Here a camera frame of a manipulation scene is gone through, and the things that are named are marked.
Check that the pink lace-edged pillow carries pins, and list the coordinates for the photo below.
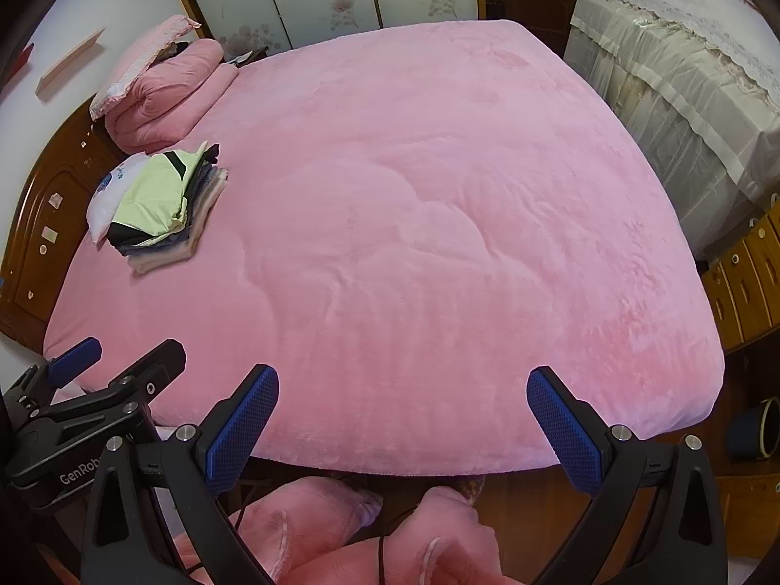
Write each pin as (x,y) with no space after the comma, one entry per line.
(140,55)

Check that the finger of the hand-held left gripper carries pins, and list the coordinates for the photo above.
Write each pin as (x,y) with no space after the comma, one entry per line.
(152,368)
(76,359)

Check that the pink bed blanket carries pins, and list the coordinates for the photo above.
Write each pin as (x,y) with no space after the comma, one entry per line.
(426,225)

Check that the white lace-covered furniture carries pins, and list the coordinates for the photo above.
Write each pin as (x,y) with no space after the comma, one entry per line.
(670,73)

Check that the folded blue jeans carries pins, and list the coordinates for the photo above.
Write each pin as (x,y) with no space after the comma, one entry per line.
(210,183)

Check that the folded pink quilt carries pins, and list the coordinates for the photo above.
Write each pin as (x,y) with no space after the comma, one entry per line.
(170,97)

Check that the wooden drawer cabinet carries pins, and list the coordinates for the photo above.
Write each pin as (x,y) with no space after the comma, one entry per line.
(743,280)

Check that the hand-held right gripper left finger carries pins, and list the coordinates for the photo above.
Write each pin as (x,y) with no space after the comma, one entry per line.
(244,432)

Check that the green and black jacket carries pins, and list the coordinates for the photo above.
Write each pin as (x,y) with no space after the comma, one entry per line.
(152,195)

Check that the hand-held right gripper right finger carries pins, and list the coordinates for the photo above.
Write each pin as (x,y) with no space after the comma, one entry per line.
(560,432)

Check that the dark round basket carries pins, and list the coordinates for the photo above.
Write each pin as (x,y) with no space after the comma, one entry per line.
(746,432)

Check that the white printed pillow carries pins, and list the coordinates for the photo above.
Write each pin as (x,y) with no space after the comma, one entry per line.
(103,207)

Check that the wooden wall strip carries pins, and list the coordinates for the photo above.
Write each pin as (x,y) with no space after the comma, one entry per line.
(67,64)

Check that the wooden headboard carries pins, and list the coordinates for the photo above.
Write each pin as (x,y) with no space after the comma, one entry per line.
(42,207)

